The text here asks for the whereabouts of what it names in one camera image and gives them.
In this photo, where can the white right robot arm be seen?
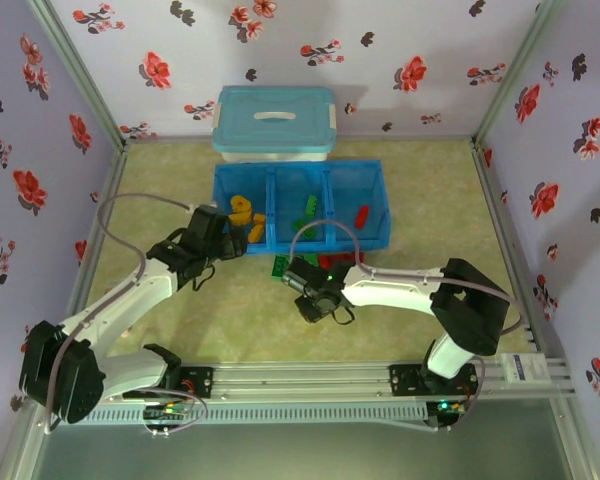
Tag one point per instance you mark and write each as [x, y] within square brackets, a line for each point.
[395, 292]

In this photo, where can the aluminium side frame rail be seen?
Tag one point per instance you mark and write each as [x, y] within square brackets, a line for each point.
[100, 225]
[510, 250]

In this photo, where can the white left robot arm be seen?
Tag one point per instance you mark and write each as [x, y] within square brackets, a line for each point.
[120, 305]

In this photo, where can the yellow lego brick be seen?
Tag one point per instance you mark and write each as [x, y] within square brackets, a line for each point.
[259, 218]
[256, 233]

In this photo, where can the white label box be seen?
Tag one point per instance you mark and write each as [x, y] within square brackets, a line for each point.
[524, 369]

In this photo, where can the blue lidded storage box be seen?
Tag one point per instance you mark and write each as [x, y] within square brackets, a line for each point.
[275, 132]

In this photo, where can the red eight-stud lego brick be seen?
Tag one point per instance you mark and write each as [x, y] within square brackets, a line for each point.
[326, 262]

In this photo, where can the blue three-compartment bin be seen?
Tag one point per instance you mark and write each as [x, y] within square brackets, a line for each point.
[360, 180]

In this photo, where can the long red lego brick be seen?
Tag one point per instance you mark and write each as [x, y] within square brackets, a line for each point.
[362, 216]

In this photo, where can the large green lego brick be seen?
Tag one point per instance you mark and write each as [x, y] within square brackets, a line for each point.
[280, 265]

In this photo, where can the flat red lego plate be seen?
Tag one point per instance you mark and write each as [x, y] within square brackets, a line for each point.
[345, 258]

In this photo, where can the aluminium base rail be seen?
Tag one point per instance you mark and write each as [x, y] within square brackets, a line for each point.
[305, 382]

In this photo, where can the aluminium frame post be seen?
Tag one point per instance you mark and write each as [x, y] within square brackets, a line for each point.
[517, 70]
[75, 70]

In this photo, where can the yellow arched lego piece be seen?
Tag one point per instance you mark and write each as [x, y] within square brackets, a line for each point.
[240, 202]

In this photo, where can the orange-yellow lego piece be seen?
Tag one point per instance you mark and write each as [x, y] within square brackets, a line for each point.
[241, 219]

